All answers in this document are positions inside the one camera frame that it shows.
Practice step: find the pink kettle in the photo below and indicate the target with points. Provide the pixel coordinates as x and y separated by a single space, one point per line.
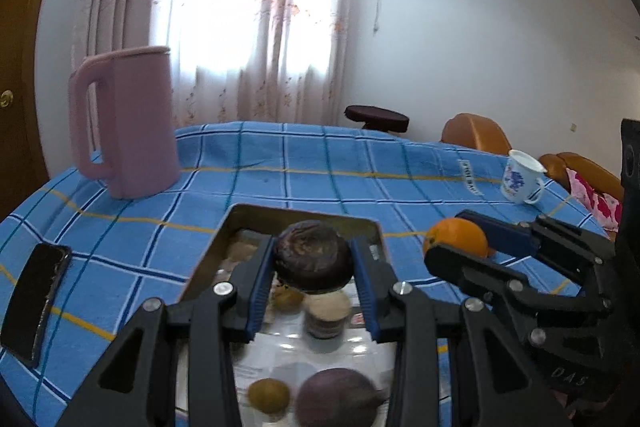
140 122

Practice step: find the brass door knob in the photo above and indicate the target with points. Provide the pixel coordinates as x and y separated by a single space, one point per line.
6 98

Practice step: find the metal tin box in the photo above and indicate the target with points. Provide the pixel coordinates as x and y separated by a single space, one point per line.
240 219

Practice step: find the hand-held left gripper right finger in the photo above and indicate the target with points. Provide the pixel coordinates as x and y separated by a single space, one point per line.
365 287

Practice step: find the blue plaid tablecloth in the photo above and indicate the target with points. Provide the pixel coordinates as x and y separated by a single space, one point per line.
325 162

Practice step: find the white blue-print mug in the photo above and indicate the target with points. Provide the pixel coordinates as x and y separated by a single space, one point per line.
517 179

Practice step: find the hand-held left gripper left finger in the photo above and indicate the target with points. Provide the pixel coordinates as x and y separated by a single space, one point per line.
260 287

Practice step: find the black smartphone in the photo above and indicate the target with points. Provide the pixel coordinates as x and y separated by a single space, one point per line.
32 302

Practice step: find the orange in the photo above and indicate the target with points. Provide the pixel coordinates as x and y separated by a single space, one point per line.
455 234

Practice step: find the orange leather sofa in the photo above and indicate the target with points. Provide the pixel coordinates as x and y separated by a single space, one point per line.
585 169

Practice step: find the pink floral pillow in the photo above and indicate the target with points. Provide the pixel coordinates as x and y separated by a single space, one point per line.
595 202

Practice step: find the floral sheer curtain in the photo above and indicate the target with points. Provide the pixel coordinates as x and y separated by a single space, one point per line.
225 7

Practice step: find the wooden door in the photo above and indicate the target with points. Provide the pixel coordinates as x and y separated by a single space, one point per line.
20 132

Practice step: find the orange leather armchair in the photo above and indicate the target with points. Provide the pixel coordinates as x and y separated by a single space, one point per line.
470 132

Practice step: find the wrinkled dark passion fruit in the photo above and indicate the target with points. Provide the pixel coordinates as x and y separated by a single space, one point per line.
310 254

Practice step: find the dark round stool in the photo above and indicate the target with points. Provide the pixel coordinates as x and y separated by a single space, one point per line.
377 116

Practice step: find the smooth purple passion fruit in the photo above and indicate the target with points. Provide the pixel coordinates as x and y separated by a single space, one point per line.
337 399

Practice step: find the dark fruit with tan top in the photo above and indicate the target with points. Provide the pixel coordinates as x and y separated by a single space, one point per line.
327 317

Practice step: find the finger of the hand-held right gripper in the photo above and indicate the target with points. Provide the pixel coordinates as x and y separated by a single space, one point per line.
465 269
505 234

